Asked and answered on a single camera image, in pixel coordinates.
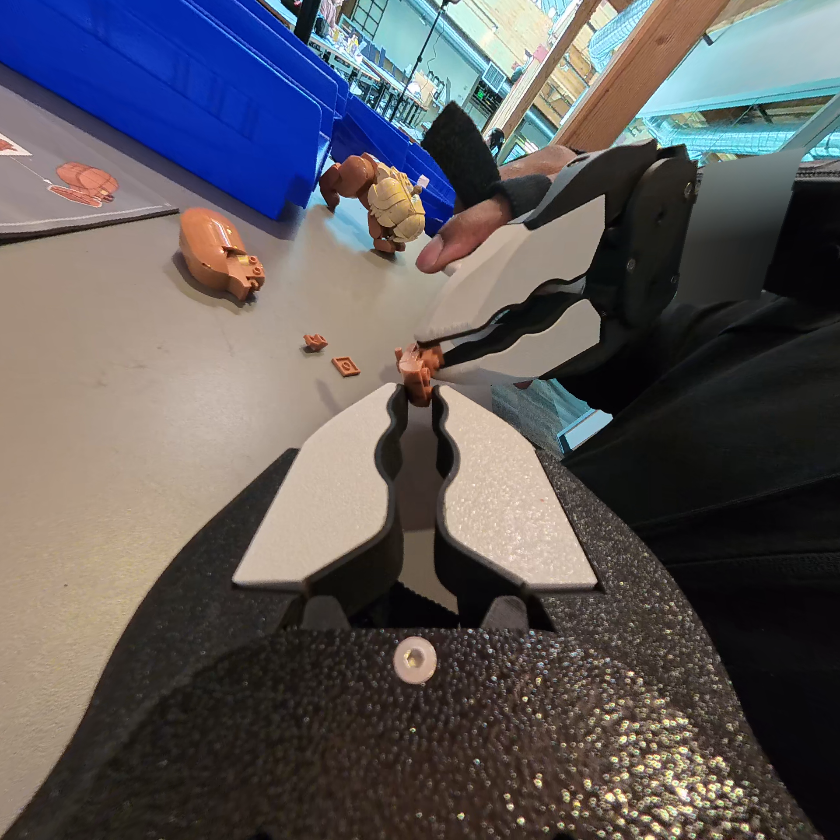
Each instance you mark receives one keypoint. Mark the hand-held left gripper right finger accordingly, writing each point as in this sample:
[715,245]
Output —
[519,512]

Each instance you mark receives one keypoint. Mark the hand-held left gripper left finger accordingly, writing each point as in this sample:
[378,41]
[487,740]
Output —
[322,512]

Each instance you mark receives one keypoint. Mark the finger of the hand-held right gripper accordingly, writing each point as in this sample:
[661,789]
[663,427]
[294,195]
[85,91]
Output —
[545,348]
[525,263]

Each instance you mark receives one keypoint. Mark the small brown brick plate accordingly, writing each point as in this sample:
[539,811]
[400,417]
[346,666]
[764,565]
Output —
[420,368]

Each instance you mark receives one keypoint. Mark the small brown brick piece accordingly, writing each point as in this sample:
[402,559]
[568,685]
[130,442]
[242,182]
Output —
[315,341]

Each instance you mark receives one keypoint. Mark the round brown brick assembly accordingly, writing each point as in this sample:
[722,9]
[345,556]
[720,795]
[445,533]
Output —
[221,253]

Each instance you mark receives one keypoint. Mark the grey desk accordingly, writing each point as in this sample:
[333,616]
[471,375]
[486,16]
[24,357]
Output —
[131,433]

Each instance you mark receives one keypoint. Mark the square brown brick plate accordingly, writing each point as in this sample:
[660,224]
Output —
[345,366]

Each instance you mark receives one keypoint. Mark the wooden beam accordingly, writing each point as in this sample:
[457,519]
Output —
[630,72]

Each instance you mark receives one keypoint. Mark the brown and tan brick assembly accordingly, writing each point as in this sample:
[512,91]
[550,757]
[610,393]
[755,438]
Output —
[378,197]

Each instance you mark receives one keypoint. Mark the row of blue plastic bins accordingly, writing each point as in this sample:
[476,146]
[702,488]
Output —
[197,92]

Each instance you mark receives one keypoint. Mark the grey instruction booklet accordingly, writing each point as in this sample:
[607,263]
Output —
[66,184]

